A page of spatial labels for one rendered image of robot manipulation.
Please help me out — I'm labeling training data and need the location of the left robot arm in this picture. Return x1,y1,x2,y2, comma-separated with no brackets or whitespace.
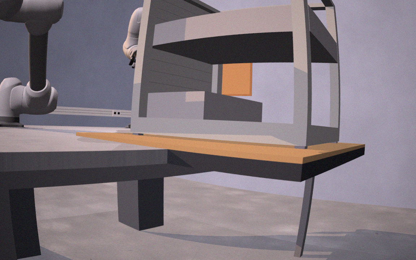
123,7,143,59

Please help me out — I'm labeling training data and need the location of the grey metal rack frame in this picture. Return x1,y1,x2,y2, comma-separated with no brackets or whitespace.
130,0,340,149

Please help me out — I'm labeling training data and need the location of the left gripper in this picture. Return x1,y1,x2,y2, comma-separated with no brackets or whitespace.
129,52,137,68

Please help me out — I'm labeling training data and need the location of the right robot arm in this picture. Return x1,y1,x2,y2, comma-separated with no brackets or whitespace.
0,0,64,127

